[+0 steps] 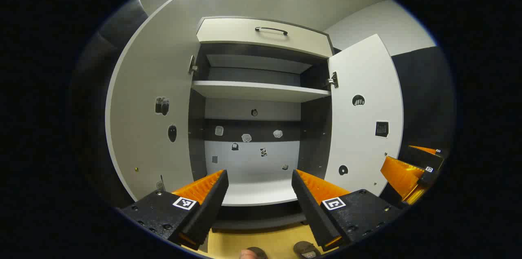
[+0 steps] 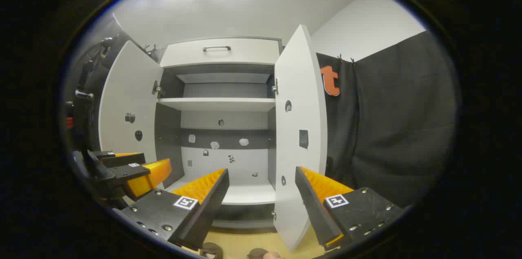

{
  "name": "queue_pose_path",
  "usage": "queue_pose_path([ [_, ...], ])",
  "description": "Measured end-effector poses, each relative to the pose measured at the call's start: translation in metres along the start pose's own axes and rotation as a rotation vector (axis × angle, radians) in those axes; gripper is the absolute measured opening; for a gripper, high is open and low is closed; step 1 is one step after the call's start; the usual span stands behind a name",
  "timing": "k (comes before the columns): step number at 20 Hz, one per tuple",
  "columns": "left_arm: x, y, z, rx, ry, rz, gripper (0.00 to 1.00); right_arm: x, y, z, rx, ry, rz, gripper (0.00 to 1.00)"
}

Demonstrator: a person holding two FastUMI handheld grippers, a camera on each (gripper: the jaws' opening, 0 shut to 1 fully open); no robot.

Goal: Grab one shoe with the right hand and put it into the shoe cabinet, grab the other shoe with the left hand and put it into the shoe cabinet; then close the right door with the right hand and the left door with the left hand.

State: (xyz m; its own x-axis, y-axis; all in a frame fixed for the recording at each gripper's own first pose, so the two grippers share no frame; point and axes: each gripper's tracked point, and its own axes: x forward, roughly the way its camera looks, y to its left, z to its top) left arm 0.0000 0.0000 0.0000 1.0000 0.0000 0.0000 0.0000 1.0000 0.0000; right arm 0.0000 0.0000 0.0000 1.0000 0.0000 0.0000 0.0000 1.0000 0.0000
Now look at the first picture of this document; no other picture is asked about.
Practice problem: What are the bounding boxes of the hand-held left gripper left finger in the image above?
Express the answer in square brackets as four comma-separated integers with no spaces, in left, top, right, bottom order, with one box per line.
[122,169,230,250]

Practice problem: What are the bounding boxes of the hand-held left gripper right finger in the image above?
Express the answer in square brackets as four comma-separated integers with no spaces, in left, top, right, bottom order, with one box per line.
[291,168,403,252]

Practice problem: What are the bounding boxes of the brown fuzzy shoe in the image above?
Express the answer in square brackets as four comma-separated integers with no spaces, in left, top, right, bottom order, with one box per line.
[293,241,323,259]
[246,246,268,259]

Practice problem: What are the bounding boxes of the white shoe cabinet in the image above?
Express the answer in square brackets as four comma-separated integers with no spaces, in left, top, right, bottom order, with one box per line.
[188,16,335,231]

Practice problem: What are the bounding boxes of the white cabinet shelf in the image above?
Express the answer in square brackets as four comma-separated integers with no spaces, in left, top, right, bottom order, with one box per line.
[191,81,332,103]

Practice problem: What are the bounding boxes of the white cabinet drawer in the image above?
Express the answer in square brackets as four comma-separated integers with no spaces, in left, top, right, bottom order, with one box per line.
[196,16,334,59]

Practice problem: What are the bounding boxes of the black drawer handle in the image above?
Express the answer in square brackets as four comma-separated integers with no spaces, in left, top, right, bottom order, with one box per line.
[255,27,288,36]

